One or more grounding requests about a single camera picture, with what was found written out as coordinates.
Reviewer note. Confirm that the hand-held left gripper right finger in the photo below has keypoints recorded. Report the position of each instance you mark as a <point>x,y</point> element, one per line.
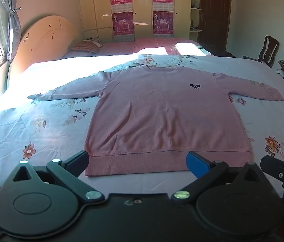
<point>197,163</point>

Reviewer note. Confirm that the cream corner shelf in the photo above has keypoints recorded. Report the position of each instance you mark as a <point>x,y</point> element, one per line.
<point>194,17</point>

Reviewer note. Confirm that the dark wooden door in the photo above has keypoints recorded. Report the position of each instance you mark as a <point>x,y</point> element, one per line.
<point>215,17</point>

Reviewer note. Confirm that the cream wardrobe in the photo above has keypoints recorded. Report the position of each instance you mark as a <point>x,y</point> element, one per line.
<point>142,5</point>

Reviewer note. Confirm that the pink bed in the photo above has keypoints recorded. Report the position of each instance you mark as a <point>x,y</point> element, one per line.
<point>144,46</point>

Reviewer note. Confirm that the dark shelf ornament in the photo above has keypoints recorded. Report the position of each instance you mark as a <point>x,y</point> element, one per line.
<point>194,26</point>

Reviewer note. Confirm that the teal shelf ornament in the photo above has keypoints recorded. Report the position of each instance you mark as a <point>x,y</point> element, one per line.
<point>195,4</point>

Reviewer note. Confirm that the patterned curtain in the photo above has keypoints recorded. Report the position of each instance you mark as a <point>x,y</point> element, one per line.
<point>6,5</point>

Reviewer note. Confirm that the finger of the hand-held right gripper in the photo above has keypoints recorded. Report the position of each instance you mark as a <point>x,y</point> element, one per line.
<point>275,167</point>

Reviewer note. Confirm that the cream wooden headboard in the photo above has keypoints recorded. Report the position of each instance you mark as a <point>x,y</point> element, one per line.
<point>43,37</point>

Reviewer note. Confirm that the floral pillow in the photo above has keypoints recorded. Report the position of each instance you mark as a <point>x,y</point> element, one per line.
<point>97,41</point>

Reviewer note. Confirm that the floral bedsheet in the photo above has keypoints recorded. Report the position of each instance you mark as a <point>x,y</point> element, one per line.
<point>31,121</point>

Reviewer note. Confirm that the dark wooden chair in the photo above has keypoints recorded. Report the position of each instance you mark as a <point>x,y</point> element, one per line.
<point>269,49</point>

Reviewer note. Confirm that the metal curtain holdback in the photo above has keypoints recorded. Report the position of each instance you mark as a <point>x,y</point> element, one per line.
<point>16,10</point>

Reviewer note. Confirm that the striped pillow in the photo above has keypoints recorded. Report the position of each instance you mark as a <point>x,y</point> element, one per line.
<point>85,47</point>

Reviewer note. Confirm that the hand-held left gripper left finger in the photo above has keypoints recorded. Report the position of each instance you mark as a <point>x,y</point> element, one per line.
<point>78,160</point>

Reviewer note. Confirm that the pink sweater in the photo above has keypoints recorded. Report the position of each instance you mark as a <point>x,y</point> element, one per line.
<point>157,111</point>

